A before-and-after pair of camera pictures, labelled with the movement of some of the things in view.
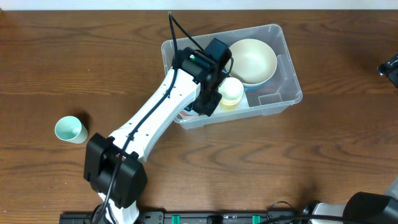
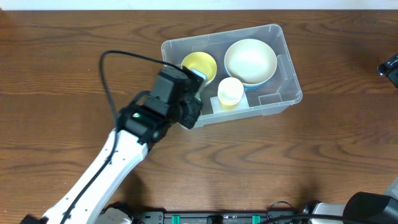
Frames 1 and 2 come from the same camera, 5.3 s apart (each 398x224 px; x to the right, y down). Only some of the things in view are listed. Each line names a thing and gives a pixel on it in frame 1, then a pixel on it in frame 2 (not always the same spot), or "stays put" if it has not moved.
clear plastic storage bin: [262, 78] stays put
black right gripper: [387, 66] stays put
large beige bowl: [254, 61] stays put
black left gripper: [204, 106] → [191, 112]
